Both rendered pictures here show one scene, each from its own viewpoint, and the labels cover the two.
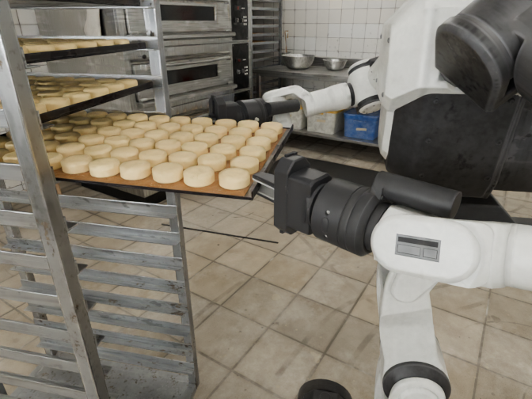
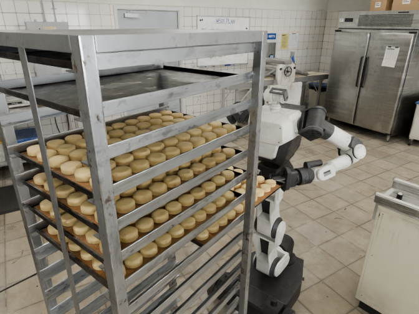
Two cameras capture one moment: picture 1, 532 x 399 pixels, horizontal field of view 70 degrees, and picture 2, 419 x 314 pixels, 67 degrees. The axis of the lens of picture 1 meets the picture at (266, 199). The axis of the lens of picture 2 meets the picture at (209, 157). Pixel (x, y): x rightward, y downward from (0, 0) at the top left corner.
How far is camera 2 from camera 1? 1.47 m
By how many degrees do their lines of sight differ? 58
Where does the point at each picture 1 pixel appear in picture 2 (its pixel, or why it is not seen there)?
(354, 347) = not seen: hidden behind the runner
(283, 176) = (290, 174)
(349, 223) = (311, 176)
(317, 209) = (303, 177)
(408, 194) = (315, 164)
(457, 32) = (317, 130)
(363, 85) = not seen: hidden behind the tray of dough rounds
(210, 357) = not seen: outside the picture
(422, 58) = (292, 132)
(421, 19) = (290, 123)
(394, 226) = (322, 171)
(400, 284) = (280, 194)
